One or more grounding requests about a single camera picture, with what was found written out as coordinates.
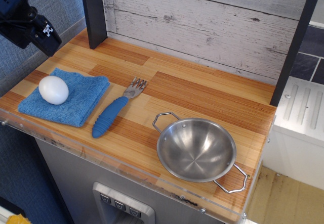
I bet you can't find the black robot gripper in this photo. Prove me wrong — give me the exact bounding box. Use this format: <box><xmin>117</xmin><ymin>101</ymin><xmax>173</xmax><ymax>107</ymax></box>
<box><xmin>1</xmin><ymin>0</ymin><xmax>62</xmax><ymax>57</ymax></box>

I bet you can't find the white egg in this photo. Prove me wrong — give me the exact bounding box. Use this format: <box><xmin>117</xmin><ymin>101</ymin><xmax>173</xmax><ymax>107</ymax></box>
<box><xmin>38</xmin><ymin>76</ymin><xmax>69</xmax><ymax>105</ymax></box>

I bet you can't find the blue folded cloth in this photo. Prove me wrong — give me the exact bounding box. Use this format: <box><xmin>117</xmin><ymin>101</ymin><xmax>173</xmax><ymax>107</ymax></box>
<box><xmin>18</xmin><ymin>68</ymin><xmax>110</xmax><ymax>127</ymax></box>

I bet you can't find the clear acrylic table edge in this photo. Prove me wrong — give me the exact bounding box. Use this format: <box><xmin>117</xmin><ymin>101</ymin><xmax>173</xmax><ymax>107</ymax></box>
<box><xmin>0</xmin><ymin>109</ymin><xmax>276</xmax><ymax>224</ymax></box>

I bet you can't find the grey button panel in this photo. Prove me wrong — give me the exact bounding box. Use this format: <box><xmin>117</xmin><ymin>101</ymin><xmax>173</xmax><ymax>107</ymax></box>
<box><xmin>93</xmin><ymin>182</ymin><xmax>155</xmax><ymax>223</ymax></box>

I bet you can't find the yellow object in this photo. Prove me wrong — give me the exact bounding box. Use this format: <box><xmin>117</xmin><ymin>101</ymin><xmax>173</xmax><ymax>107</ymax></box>
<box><xmin>6</xmin><ymin>214</ymin><xmax>31</xmax><ymax>224</ymax></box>

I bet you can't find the white ribbed box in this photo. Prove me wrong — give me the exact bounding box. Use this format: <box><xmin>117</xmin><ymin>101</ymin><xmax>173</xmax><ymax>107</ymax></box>
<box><xmin>263</xmin><ymin>77</ymin><xmax>323</xmax><ymax>189</ymax></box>

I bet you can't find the dark grey left post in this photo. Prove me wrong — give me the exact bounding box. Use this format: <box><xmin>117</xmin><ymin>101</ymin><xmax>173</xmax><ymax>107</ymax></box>
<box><xmin>83</xmin><ymin>0</ymin><xmax>107</xmax><ymax>49</ymax></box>

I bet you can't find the dark grey post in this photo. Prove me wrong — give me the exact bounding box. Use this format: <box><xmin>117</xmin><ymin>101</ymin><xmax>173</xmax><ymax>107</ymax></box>
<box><xmin>83</xmin><ymin>0</ymin><xmax>107</xmax><ymax>49</ymax></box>
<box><xmin>270</xmin><ymin>0</ymin><xmax>318</xmax><ymax>107</ymax></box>

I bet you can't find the blue handled metal fork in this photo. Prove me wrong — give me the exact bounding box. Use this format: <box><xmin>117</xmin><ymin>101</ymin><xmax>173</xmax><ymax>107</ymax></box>
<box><xmin>92</xmin><ymin>77</ymin><xmax>147</xmax><ymax>138</ymax></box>

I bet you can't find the steel bowl with handles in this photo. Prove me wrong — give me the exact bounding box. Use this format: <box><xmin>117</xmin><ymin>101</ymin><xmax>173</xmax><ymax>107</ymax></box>
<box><xmin>152</xmin><ymin>112</ymin><xmax>248</xmax><ymax>194</ymax></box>

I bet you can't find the dark grey right post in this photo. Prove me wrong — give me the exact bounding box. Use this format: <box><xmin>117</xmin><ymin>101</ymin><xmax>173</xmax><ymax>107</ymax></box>
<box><xmin>270</xmin><ymin>0</ymin><xmax>318</xmax><ymax>107</ymax></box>

